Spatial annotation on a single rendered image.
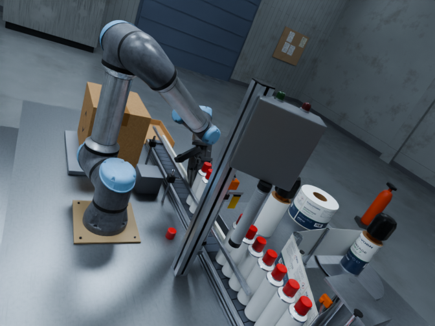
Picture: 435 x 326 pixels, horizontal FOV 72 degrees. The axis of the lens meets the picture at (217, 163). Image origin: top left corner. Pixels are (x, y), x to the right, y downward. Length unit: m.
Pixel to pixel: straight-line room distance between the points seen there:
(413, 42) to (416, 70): 0.78
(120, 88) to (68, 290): 0.59
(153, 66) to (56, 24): 6.19
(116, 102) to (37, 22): 6.07
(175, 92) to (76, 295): 0.63
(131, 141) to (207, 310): 0.77
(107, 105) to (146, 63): 0.22
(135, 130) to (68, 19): 5.74
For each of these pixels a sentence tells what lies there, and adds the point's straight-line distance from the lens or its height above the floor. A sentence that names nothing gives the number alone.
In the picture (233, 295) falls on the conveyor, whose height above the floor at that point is 0.88.
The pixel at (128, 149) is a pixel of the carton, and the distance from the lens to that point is 1.40.
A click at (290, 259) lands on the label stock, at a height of 1.01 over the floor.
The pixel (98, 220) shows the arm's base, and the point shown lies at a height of 0.88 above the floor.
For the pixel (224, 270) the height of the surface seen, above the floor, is 0.90.
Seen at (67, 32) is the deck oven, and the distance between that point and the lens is 7.04.
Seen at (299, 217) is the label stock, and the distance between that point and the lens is 1.55.
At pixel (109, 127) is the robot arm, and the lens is 1.05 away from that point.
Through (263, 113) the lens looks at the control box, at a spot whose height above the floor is 1.44.
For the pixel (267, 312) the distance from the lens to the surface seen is 0.93.
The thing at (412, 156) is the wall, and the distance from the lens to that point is 8.78.
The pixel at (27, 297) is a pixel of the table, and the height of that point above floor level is 0.83.
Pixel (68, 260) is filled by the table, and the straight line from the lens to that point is 1.03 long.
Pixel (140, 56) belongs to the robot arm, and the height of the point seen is 1.43.
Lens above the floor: 1.60
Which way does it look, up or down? 24 degrees down
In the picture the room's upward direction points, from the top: 23 degrees clockwise
